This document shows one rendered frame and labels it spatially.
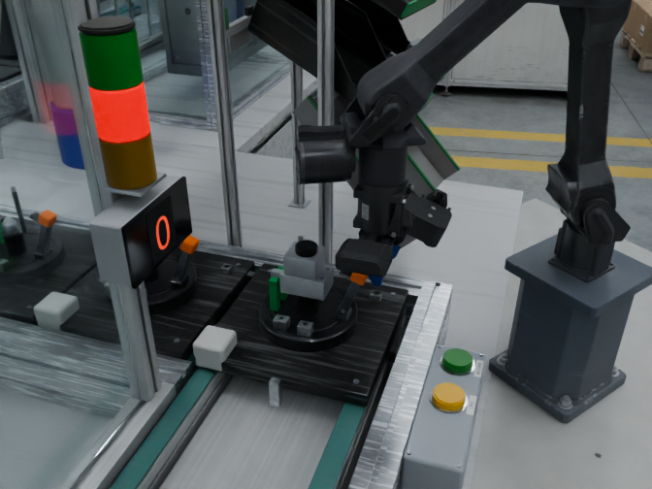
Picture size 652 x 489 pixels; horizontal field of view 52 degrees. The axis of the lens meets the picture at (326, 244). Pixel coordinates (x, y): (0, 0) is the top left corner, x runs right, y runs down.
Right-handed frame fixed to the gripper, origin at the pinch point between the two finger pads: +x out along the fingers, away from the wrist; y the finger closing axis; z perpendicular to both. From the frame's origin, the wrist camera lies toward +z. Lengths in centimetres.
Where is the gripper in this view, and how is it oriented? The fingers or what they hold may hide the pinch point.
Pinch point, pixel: (378, 262)
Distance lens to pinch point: 87.0
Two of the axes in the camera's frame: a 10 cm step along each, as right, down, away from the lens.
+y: 3.2, -4.9, 8.1
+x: 0.0, 8.5, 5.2
